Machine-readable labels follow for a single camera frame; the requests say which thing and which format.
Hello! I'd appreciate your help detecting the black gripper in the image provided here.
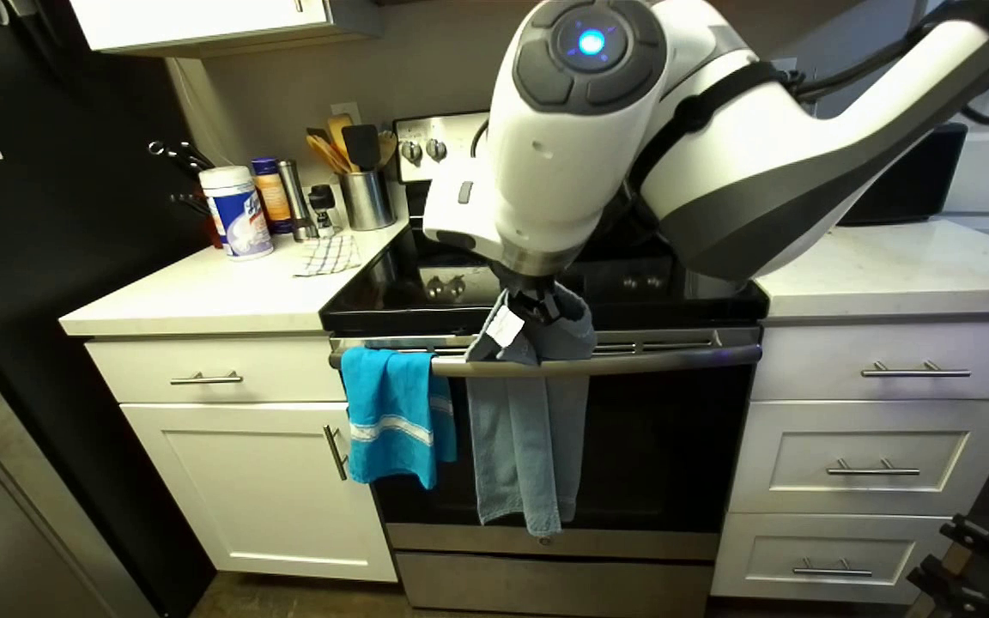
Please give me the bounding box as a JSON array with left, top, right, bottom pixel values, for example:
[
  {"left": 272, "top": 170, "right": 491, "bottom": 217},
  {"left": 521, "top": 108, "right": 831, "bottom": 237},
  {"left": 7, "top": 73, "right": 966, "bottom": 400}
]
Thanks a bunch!
[{"left": 501, "top": 272, "right": 590, "bottom": 331}]

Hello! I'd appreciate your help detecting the orange-brown spice bottle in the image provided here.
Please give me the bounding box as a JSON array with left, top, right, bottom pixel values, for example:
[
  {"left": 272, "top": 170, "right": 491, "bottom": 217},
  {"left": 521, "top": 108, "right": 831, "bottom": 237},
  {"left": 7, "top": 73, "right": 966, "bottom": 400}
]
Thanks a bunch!
[{"left": 246, "top": 156, "right": 299, "bottom": 237}]

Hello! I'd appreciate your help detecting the black clamp tool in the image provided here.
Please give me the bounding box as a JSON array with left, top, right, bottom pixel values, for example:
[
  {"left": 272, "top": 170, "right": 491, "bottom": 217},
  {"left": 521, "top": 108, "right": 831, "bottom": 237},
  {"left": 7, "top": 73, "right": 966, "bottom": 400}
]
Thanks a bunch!
[{"left": 903, "top": 511, "right": 989, "bottom": 618}]

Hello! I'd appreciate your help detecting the bright blue striped towel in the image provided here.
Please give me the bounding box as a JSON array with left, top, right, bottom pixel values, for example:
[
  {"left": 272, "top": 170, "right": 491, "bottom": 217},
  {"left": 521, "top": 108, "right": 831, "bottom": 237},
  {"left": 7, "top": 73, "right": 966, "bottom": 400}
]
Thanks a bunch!
[{"left": 335, "top": 345, "right": 459, "bottom": 494}]

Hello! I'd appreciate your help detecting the white base cabinet with door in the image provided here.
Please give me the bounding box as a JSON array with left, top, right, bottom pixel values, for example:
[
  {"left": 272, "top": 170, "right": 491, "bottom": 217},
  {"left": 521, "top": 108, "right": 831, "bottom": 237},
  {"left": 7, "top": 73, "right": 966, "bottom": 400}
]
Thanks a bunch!
[{"left": 83, "top": 334, "right": 402, "bottom": 583}]

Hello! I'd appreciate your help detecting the white disinfectant wipes canister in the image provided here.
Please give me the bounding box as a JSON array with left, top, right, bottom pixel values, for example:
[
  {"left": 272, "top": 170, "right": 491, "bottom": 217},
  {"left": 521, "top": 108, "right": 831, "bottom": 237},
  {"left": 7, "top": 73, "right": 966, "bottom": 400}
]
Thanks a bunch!
[{"left": 196, "top": 163, "right": 275, "bottom": 261}]

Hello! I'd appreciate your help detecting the wooden spoon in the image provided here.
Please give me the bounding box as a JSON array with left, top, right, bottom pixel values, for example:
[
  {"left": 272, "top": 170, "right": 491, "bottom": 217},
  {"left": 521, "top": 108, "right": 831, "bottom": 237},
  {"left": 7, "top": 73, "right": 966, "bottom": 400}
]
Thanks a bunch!
[{"left": 301, "top": 114, "right": 356, "bottom": 179}]

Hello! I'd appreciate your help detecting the stainless steel black oven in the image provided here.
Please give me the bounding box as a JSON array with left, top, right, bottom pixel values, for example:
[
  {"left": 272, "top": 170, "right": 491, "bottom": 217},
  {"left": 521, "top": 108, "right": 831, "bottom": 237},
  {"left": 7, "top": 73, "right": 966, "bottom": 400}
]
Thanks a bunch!
[{"left": 320, "top": 110, "right": 769, "bottom": 618}]

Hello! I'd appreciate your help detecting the white wall cabinet over counter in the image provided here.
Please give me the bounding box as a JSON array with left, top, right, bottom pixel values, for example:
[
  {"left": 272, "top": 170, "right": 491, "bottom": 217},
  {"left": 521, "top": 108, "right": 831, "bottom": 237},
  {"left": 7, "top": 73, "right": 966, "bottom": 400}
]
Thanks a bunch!
[{"left": 65, "top": 0, "right": 343, "bottom": 60}]

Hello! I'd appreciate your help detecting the steel oven door handle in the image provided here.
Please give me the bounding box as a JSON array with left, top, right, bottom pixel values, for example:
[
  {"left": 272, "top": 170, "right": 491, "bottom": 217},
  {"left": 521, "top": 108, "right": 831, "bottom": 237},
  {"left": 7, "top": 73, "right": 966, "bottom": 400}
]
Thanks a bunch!
[{"left": 326, "top": 340, "right": 766, "bottom": 383}]

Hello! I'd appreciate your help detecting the black spatula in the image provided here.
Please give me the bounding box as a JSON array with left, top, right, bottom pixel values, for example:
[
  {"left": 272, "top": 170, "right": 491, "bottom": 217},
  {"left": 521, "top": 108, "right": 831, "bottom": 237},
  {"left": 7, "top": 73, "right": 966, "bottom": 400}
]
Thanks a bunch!
[{"left": 339, "top": 122, "right": 386, "bottom": 177}]

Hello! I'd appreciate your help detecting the black toaster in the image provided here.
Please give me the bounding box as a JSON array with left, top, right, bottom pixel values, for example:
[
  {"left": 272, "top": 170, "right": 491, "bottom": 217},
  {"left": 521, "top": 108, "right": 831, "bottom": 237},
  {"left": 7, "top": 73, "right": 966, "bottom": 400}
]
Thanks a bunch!
[{"left": 833, "top": 117, "right": 968, "bottom": 226}]

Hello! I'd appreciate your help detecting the black refrigerator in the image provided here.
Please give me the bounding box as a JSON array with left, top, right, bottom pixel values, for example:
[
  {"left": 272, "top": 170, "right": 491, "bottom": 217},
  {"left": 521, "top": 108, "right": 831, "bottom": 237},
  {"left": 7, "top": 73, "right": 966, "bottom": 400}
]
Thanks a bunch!
[{"left": 0, "top": 0, "right": 217, "bottom": 618}]

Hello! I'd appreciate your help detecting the white lattice trivet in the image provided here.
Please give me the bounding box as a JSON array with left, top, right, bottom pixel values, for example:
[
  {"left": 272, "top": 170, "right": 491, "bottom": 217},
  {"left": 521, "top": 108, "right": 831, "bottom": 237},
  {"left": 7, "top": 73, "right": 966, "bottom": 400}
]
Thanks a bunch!
[{"left": 293, "top": 233, "right": 364, "bottom": 282}]

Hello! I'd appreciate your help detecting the small dark shaker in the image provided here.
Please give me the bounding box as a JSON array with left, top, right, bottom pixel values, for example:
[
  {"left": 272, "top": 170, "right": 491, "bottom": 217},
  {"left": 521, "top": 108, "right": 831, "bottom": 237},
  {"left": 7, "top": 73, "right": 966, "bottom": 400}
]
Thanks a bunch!
[{"left": 304, "top": 183, "right": 343, "bottom": 237}]

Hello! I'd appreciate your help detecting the steel shaker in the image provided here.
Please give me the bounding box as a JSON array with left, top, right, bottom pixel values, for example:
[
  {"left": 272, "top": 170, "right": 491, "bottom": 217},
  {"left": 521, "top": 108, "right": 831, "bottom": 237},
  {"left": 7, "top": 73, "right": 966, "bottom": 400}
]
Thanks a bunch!
[{"left": 277, "top": 160, "right": 316, "bottom": 244}]

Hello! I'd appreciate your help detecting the grey-blue towel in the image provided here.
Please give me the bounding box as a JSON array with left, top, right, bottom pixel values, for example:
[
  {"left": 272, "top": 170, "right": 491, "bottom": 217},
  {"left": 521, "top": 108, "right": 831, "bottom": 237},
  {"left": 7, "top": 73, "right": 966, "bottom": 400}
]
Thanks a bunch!
[{"left": 462, "top": 280, "right": 597, "bottom": 544}]

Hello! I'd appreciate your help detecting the steel utensil holder cup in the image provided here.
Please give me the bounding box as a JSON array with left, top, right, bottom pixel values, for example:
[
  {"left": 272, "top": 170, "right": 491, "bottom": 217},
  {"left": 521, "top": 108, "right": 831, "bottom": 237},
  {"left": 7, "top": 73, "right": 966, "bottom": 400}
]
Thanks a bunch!
[{"left": 339, "top": 170, "right": 391, "bottom": 233}]

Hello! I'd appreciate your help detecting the white three-drawer base cabinet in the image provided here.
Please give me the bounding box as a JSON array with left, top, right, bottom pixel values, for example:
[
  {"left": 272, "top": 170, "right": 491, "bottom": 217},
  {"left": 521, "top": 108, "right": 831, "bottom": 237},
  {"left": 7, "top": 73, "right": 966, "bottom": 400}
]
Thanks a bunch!
[{"left": 711, "top": 318, "right": 989, "bottom": 608}]

